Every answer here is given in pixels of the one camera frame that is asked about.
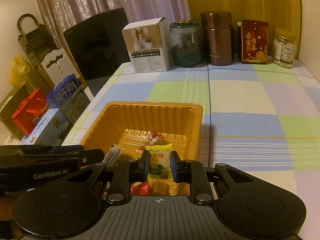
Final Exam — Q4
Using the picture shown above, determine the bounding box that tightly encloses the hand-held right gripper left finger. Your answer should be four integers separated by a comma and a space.
65, 150, 150, 205

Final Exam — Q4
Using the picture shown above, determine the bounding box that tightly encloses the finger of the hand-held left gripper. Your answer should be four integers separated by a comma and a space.
0, 144, 85, 156
0, 149, 105, 167

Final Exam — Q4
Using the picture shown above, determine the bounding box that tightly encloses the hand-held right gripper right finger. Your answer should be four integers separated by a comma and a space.
170, 150, 254, 205

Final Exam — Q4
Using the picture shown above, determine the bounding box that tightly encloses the small yellow green candy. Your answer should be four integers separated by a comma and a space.
145, 144, 173, 180

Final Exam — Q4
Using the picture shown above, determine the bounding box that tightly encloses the red candy packet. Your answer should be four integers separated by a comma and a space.
131, 182, 152, 196

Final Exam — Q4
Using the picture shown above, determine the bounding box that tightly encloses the red white patterned candy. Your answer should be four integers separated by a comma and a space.
147, 129, 164, 142

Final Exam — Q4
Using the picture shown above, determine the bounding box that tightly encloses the grey snack packet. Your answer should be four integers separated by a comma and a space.
102, 144, 123, 167

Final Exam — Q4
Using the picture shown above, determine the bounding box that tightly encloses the orange plastic tray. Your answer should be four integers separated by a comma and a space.
81, 101, 203, 198

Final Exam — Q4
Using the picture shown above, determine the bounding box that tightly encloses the blue cartoon print box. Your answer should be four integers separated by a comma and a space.
21, 108, 75, 147

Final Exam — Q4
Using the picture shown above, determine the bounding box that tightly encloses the blue milk carton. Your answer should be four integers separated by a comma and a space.
46, 74, 92, 125

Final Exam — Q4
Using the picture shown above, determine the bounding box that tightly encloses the red gift bag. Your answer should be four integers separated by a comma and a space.
10, 89, 49, 138

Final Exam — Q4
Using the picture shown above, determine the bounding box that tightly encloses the brown cardboard box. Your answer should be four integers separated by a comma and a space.
0, 84, 33, 140

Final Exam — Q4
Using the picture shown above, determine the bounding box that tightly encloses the white carved chair back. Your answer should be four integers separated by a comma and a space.
40, 47, 88, 90

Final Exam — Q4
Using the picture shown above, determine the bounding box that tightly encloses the yellow plastic bag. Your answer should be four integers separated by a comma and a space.
9, 56, 30, 87

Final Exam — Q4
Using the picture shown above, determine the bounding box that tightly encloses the black folding cart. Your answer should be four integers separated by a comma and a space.
17, 14, 59, 85

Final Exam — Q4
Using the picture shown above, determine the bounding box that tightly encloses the black monitor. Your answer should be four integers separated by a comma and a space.
63, 7, 130, 80

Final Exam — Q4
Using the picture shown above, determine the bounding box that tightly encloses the white product box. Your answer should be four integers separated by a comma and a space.
122, 17, 171, 73

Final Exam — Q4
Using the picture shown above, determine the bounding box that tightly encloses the green glass jar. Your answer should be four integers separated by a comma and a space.
169, 19, 203, 68

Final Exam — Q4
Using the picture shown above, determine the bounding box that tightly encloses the brown metal canister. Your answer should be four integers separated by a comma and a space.
200, 11, 235, 66

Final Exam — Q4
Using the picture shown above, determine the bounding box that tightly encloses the red gift box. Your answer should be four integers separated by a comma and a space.
237, 19, 270, 65

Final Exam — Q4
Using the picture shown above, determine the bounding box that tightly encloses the clear plastic nut jar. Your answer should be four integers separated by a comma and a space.
272, 28, 297, 69

